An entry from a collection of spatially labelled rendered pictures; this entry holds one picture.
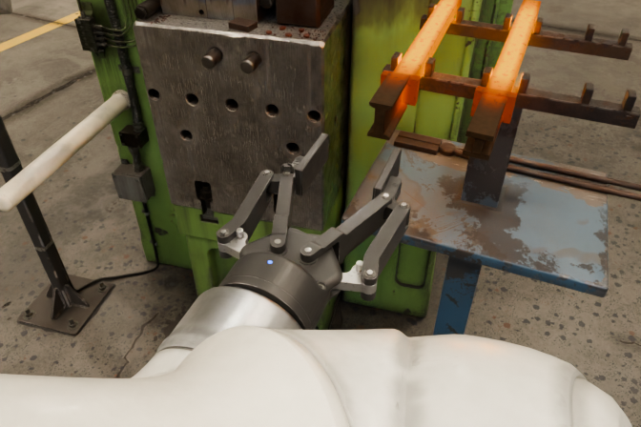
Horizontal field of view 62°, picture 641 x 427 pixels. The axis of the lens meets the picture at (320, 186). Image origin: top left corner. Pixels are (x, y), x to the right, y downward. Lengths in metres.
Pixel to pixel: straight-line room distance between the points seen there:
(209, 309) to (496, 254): 0.57
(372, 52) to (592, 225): 0.55
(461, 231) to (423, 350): 0.70
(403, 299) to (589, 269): 0.83
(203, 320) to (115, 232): 1.71
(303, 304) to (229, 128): 0.79
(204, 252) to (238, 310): 1.08
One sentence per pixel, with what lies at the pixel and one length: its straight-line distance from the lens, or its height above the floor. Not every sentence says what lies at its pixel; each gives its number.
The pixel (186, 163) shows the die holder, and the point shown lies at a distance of 1.23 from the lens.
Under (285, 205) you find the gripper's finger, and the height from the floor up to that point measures 0.99.
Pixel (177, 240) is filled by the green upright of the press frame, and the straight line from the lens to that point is 1.74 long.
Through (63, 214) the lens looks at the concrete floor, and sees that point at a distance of 2.20.
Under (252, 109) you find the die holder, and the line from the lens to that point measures 1.08.
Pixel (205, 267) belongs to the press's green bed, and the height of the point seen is 0.26.
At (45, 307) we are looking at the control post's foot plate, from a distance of 1.86.
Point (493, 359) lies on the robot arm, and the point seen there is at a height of 1.15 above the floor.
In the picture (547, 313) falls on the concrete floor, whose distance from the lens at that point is 1.80.
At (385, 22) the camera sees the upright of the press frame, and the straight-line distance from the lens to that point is 1.15.
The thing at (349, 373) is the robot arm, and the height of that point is 1.15.
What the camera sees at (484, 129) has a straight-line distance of 0.58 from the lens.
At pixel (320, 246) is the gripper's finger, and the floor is 1.00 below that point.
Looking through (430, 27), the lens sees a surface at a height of 0.99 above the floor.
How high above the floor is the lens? 1.29
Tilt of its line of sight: 37 degrees down
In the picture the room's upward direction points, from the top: straight up
